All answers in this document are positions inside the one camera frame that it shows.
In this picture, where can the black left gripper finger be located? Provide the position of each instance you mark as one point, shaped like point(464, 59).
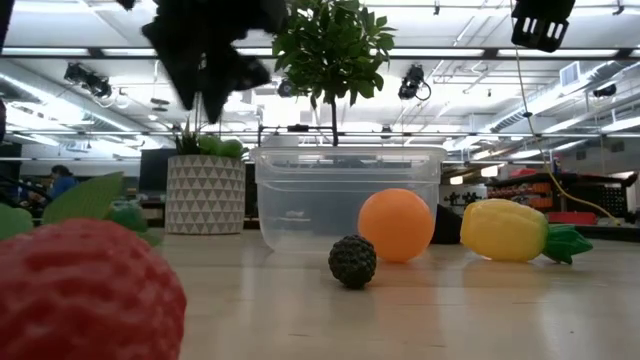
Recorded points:
point(217, 85)
point(186, 80)

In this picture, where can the yellow toy pineapple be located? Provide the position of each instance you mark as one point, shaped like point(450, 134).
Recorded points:
point(502, 230)

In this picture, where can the dark toy blackberry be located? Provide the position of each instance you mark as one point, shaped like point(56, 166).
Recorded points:
point(352, 262)

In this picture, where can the orange toy orange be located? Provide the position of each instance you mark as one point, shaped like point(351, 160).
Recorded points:
point(395, 225)

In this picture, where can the red toy strawberry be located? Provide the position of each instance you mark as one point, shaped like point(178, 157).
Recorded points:
point(75, 290)

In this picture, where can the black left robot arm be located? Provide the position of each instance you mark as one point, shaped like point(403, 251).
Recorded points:
point(5, 20)

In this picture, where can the clear plastic tupperware container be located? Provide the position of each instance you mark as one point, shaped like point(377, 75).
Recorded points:
point(310, 200)

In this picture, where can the green succulent plant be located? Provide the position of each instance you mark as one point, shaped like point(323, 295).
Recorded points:
point(220, 146)

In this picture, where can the black monitor screen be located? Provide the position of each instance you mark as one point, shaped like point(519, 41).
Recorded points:
point(155, 170)

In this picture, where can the triangle-patterned planter pot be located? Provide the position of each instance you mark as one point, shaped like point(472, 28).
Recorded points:
point(205, 195)

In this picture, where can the small leafy green tree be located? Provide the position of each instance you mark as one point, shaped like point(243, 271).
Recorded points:
point(332, 50)

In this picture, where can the person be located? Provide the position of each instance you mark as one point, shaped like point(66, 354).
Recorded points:
point(62, 182)

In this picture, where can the black storage rack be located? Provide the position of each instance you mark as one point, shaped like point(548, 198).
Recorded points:
point(600, 195)

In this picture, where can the red storage bin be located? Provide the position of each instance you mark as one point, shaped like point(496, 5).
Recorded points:
point(572, 218)

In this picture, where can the black soft bag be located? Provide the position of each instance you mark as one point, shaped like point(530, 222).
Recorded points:
point(446, 227)

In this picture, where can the black ceiling-mounted camera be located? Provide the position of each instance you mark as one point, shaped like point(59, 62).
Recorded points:
point(90, 80)
point(412, 80)

